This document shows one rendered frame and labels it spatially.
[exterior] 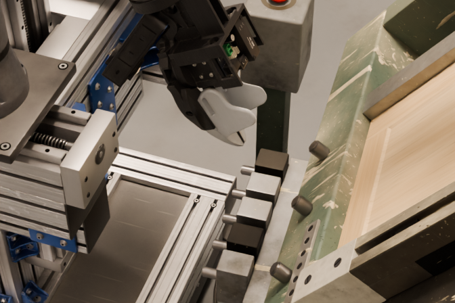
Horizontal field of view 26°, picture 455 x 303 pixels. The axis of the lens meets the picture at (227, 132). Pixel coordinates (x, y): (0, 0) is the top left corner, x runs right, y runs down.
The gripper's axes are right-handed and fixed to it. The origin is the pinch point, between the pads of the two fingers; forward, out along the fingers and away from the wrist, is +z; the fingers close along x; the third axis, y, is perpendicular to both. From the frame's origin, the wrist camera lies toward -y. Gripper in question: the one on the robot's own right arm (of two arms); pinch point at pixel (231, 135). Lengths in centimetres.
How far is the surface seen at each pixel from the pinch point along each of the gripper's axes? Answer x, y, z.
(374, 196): 30.5, -6.2, 39.1
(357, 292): 8.6, -1.9, 36.0
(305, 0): 76, -28, 29
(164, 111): 128, -120, 86
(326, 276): 9.7, -5.9, 33.9
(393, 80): 55, -8, 36
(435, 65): 52, 1, 32
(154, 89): 136, -126, 83
